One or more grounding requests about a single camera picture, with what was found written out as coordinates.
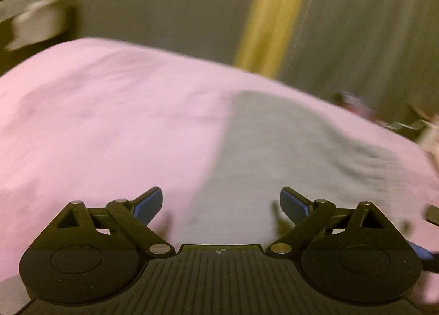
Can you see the pink plush pillow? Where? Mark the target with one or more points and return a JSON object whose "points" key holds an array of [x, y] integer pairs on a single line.
{"points": [[430, 143]]}

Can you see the white box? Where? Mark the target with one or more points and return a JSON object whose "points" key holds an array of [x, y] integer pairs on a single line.
{"points": [[353, 104]]}

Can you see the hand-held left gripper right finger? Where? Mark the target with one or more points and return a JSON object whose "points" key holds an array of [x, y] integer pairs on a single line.
{"points": [[295, 204]]}

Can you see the grey pants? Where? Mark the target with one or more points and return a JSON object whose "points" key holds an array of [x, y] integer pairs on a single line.
{"points": [[274, 164]]}

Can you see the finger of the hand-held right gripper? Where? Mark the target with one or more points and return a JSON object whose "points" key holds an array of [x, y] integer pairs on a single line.
{"points": [[434, 215], [420, 250]]}

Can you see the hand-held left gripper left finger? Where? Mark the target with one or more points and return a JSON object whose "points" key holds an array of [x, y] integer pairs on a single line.
{"points": [[148, 205]]}

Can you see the dark wooden furniture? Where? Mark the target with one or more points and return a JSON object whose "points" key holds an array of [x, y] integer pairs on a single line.
{"points": [[408, 123]]}

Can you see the pink bed sheet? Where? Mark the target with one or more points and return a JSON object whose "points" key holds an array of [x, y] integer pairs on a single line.
{"points": [[85, 123]]}

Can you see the dark shelf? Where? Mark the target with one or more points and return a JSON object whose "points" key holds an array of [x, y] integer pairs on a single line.
{"points": [[34, 10]]}

